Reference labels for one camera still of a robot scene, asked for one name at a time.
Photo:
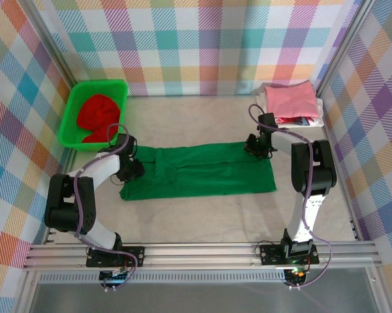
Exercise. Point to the green t-shirt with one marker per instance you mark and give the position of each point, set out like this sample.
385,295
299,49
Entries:
199,176

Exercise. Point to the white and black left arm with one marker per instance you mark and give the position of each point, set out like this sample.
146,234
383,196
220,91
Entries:
98,169

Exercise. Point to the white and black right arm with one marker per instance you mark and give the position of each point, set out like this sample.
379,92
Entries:
316,166

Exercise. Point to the red and blue patterned t-shirt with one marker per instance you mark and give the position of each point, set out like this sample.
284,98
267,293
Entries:
296,121

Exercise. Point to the pink folded t-shirt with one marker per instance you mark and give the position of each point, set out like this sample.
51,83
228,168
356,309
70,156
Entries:
290,98

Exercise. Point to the green plastic basket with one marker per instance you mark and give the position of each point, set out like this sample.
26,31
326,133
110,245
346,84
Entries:
71,107

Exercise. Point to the grey metal panel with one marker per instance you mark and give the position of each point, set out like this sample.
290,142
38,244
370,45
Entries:
199,300

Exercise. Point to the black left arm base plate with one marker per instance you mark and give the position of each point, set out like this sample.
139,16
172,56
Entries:
133,252

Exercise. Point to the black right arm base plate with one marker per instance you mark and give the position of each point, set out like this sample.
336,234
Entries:
270,254

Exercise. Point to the aluminium mounting rail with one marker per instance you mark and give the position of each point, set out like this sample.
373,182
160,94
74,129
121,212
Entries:
199,257

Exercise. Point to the aluminium frame post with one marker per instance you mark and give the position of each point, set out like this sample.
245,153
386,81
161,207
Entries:
345,42
52,42

